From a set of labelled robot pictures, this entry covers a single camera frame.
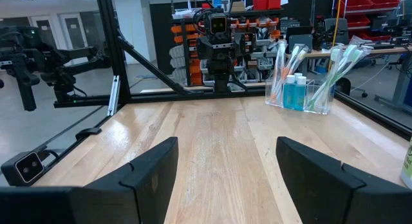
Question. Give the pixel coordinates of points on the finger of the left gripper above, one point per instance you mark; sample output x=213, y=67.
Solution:
x=247, y=43
x=204, y=47

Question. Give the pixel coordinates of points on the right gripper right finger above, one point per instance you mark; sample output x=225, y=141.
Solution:
x=322, y=192

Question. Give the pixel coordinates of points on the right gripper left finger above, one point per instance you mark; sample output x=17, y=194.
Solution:
x=128, y=198

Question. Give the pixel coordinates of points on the orange toothbrush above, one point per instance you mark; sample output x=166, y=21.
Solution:
x=287, y=69
x=298, y=63
x=279, y=66

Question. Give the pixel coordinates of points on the small teal mouthwash bottle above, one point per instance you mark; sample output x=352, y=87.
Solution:
x=288, y=95
x=300, y=97
x=298, y=76

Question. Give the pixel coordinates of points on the green toothbrush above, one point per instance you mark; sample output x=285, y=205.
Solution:
x=330, y=61
x=350, y=61
x=360, y=56
x=341, y=61

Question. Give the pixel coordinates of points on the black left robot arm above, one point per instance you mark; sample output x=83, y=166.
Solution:
x=220, y=66

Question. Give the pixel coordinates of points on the neighbouring black robot arm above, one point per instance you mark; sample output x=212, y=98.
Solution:
x=48, y=60

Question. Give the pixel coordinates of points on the red storage bins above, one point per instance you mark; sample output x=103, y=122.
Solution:
x=267, y=1

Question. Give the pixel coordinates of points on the clear plastic bag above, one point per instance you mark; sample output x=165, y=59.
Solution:
x=268, y=89

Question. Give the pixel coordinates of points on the dark grey monitor back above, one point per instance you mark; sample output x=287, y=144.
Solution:
x=299, y=40

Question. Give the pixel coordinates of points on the wooden desk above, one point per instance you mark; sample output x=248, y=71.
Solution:
x=322, y=53

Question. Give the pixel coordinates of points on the black table clamp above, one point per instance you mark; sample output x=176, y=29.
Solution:
x=88, y=133

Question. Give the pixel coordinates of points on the white green wipes canister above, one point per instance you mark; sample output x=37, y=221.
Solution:
x=407, y=166

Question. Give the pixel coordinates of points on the rack with red trays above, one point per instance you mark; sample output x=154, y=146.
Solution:
x=354, y=3

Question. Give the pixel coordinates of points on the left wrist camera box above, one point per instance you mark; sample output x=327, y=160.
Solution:
x=218, y=24

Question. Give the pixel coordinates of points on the black aluminium table frame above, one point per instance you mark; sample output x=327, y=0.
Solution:
x=112, y=40

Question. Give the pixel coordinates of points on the white metal bracket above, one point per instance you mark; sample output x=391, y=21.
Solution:
x=113, y=95

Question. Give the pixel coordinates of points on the black table-level camera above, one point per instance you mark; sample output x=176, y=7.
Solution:
x=27, y=167

